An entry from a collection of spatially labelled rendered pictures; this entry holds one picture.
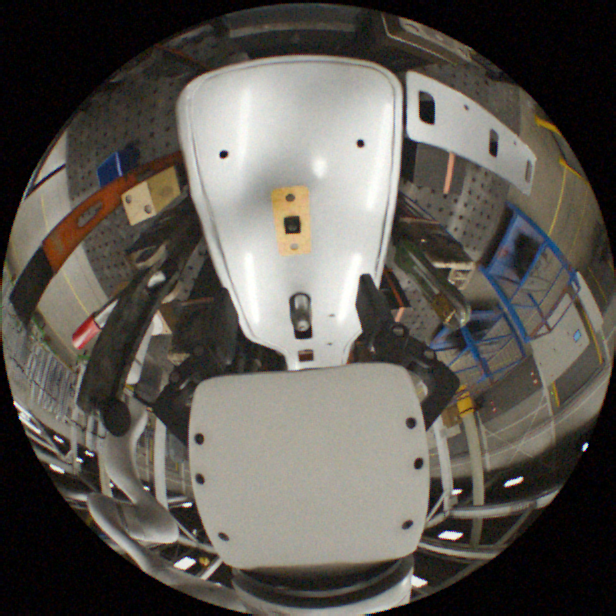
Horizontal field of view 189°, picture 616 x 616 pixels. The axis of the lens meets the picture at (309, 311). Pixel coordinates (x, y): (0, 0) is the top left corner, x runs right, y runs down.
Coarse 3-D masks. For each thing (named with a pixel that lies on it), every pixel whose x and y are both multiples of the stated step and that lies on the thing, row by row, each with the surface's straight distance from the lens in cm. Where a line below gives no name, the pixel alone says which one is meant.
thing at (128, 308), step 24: (144, 288) 20; (168, 288) 23; (120, 312) 19; (144, 312) 22; (120, 336) 20; (144, 336) 20; (96, 360) 18; (120, 360) 20; (96, 384) 18; (120, 384) 19; (96, 408) 18; (120, 408) 16; (120, 432) 16
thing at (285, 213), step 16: (272, 192) 22; (288, 192) 22; (304, 192) 22; (272, 208) 23; (288, 208) 23; (304, 208) 23; (288, 224) 22; (304, 224) 23; (288, 240) 24; (304, 240) 24
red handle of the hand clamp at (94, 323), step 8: (160, 272) 22; (152, 280) 22; (160, 280) 23; (152, 288) 23; (120, 296) 24; (112, 304) 24; (96, 312) 26; (104, 312) 25; (88, 320) 26; (96, 320) 26; (104, 320) 25; (80, 328) 27; (88, 328) 26; (96, 328) 26; (72, 336) 29; (80, 336) 27; (88, 336) 27; (80, 344) 28
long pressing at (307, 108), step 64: (256, 64) 24; (320, 64) 23; (192, 128) 23; (256, 128) 22; (320, 128) 21; (384, 128) 23; (192, 192) 24; (256, 192) 22; (320, 192) 22; (384, 192) 24; (256, 256) 26; (320, 256) 26; (384, 256) 29; (256, 320) 34; (320, 320) 35
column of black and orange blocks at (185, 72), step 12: (156, 48) 34; (168, 48) 36; (132, 60) 31; (144, 60) 33; (156, 60) 34; (168, 60) 35; (180, 60) 38; (192, 60) 43; (120, 72) 33; (132, 72) 34; (144, 72) 36; (156, 72) 38; (168, 72) 40; (180, 72) 42; (192, 72) 44; (204, 72) 47
